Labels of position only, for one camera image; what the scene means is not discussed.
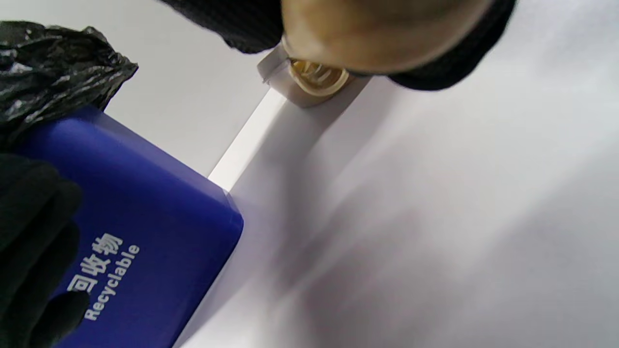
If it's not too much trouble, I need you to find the beige brush with wooden handle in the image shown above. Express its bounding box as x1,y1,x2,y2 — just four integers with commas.
256,0,494,108

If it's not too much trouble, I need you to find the white table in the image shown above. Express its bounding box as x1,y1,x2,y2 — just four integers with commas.
172,0,619,348

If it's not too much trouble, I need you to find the person's right hand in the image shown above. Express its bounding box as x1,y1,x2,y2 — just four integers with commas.
157,0,518,92

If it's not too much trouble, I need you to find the blue recycling bin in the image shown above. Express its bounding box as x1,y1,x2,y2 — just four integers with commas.
15,105,245,348

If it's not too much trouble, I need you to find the person's left hand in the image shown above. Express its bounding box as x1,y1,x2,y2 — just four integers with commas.
0,154,91,348

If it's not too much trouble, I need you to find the black plastic garbage bag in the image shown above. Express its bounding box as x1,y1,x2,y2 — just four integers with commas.
0,20,139,150

